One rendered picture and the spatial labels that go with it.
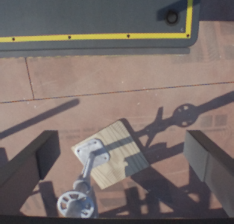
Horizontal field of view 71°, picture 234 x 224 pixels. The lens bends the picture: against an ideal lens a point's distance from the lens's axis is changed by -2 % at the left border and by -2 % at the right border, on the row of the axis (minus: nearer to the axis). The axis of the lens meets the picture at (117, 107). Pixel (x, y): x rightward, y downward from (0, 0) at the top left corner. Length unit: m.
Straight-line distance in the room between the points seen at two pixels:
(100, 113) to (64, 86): 0.22
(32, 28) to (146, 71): 0.50
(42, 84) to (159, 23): 0.62
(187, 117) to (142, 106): 0.23
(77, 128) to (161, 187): 0.58
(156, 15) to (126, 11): 0.08
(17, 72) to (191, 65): 0.83
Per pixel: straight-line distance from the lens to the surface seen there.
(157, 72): 0.82
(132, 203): 1.14
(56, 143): 0.17
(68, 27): 0.51
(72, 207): 0.62
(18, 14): 0.57
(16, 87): 0.96
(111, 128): 0.84
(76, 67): 0.83
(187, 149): 0.17
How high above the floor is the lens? 0.80
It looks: 75 degrees down
